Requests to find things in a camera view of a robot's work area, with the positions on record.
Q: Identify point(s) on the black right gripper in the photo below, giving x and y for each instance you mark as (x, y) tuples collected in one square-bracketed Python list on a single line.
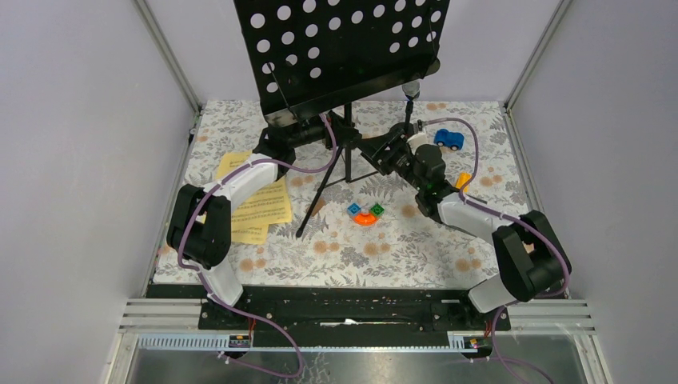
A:
[(375, 148)]

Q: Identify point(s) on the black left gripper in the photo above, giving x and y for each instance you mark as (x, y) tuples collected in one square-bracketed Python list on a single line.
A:
[(325, 139)]

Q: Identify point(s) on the yellow sheet music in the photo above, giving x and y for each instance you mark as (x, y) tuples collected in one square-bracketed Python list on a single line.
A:
[(245, 228), (273, 204)]

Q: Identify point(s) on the black music stand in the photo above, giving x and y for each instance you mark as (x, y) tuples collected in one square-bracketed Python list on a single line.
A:
[(310, 57)]

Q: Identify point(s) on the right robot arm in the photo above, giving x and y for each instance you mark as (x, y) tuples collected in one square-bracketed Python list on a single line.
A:
[(530, 258)]

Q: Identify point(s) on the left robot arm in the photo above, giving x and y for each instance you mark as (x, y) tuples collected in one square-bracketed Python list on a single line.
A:
[(200, 228)]

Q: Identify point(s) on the black microphone stand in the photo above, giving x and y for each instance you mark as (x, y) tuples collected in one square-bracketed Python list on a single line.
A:
[(409, 111)]

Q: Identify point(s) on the green toy brick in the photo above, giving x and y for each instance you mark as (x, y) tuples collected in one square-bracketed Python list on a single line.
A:
[(377, 210)]

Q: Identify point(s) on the blue toy brick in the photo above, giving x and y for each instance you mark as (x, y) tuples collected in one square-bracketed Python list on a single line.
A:
[(353, 210)]

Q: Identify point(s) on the wooden block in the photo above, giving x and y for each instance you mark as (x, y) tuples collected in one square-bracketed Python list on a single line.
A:
[(317, 206)]

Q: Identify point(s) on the silver microphone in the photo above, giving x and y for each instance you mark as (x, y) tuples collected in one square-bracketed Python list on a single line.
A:
[(412, 90)]

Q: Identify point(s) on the blue toy car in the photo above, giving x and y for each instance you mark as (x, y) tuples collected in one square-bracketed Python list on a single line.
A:
[(452, 140)]

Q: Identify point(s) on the floral table mat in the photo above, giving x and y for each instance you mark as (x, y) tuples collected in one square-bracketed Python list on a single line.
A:
[(403, 248)]

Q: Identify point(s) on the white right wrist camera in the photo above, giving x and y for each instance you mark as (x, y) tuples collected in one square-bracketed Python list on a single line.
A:
[(418, 138)]

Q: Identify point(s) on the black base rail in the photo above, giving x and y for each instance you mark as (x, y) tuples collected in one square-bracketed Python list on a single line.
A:
[(337, 317)]

